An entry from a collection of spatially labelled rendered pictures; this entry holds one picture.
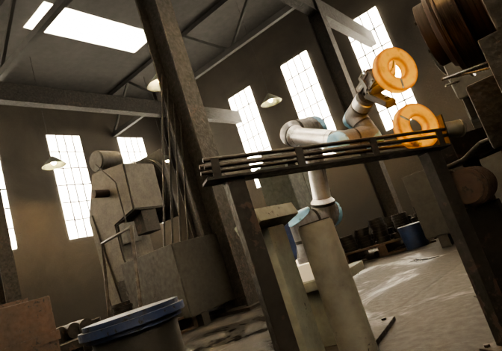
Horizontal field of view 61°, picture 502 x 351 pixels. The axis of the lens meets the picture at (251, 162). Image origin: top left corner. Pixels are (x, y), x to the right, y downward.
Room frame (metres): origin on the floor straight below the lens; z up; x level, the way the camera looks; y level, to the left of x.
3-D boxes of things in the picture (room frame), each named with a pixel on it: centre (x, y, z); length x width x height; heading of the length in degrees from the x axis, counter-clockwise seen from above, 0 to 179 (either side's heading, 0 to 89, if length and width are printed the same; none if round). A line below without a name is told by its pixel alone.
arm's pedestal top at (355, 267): (2.01, -0.14, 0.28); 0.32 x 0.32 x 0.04; 62
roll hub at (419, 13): (1.70, -0.90, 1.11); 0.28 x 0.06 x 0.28; 145
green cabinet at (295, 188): (5.59, -0.41, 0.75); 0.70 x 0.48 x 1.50; 145
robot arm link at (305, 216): (2.01, -0.14, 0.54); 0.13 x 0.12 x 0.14; 117
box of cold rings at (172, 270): (4.85, 0.96, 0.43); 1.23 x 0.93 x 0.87; 143
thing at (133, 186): (6.68, 2.00, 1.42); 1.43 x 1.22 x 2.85; 60
